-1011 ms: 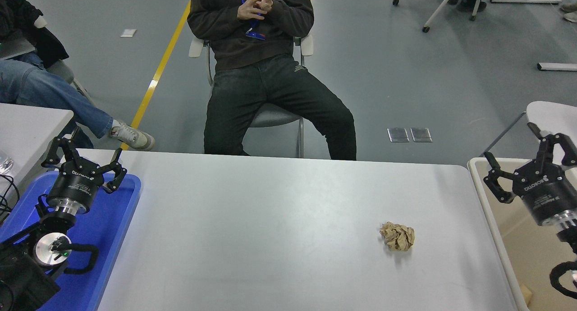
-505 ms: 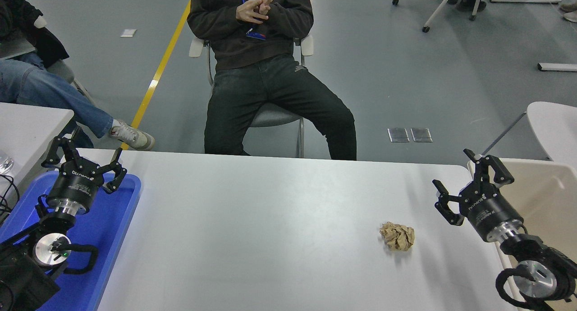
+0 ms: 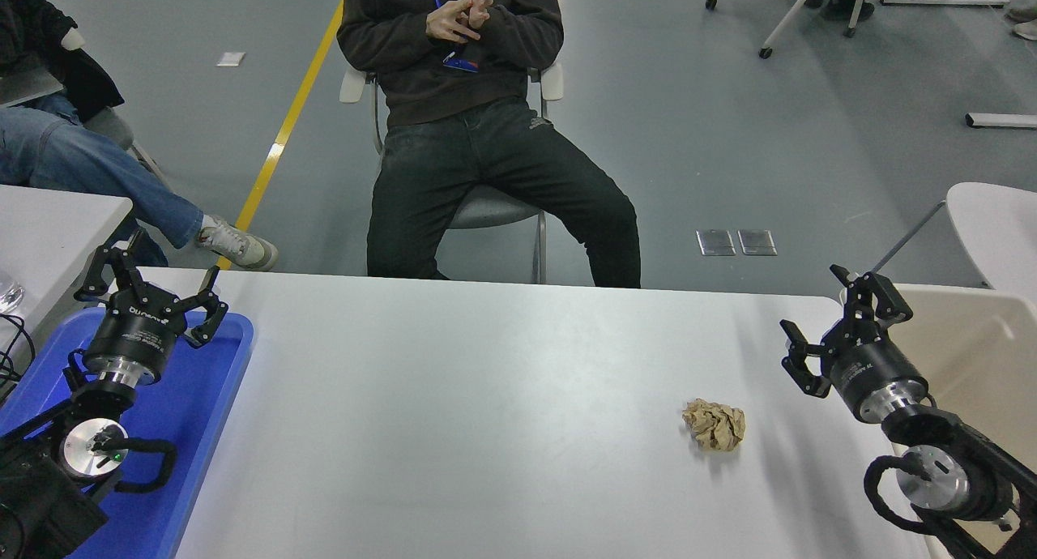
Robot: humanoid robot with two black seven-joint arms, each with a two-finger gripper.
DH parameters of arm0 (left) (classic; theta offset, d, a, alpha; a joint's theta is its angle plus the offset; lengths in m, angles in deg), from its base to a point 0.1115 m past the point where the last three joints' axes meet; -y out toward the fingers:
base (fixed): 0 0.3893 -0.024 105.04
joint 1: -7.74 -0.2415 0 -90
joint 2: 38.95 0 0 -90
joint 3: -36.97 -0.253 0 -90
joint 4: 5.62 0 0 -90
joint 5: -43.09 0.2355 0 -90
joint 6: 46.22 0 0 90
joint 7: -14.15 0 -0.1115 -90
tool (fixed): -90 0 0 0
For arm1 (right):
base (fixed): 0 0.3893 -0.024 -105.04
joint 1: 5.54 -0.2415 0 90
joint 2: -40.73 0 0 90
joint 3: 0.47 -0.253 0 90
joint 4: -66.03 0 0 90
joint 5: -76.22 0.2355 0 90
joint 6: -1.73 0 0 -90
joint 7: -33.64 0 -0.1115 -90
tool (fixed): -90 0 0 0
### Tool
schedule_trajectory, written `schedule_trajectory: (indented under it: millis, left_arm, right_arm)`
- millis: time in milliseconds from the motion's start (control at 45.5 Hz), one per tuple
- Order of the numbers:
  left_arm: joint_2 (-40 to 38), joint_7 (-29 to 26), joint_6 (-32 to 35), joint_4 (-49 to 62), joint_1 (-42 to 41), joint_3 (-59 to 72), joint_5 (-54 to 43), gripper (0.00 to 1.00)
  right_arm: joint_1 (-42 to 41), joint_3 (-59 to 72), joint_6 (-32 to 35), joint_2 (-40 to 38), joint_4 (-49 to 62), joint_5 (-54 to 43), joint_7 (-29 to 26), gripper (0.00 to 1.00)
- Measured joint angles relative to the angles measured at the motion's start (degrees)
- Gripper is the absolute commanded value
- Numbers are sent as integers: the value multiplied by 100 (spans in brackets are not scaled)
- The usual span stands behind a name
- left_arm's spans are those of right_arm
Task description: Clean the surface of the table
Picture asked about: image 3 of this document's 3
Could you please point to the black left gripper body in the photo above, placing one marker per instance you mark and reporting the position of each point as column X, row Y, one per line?
column 134, row 332

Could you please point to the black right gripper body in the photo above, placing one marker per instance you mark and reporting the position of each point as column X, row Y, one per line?
column 875, row 377

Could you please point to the tan paper ball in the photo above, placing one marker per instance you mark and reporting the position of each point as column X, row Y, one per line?
column 714, row 425

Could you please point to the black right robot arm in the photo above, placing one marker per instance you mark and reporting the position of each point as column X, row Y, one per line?
column 980, row 470

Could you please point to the person's right hand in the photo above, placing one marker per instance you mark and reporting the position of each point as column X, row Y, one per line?
column 450, row 24

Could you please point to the white side table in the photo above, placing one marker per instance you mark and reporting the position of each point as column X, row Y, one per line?
column 49, row 227

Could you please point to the clear glass object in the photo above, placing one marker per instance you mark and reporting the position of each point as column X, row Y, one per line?
column 8, row 296

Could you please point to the large pale plastic bin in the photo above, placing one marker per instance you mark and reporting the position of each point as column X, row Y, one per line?
column 980, row 340

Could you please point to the blue plastic tray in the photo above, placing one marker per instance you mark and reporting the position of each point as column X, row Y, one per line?
column 190, row 429

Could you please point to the round white table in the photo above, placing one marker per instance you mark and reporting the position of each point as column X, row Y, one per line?
column 996, row 227

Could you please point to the metal floor outlet plate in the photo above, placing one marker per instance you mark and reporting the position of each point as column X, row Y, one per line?
column 757, row 242
column 716, row 242

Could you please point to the grey office chair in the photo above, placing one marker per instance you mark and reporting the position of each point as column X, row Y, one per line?
column 109, row 125

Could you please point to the grey laptop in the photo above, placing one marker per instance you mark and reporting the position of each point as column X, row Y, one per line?
column 28, row 87

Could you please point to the white floor bar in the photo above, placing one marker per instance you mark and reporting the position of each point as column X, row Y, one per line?
column 1004, row 120

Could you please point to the white wheeled chair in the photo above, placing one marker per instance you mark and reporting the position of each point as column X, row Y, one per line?
column 790, row 24

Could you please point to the grey swivel chair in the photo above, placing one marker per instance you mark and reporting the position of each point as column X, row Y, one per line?
column 486, row 211

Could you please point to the pale shoe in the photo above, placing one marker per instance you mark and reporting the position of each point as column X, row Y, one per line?
column 1027, row 12
column 1029, row 29

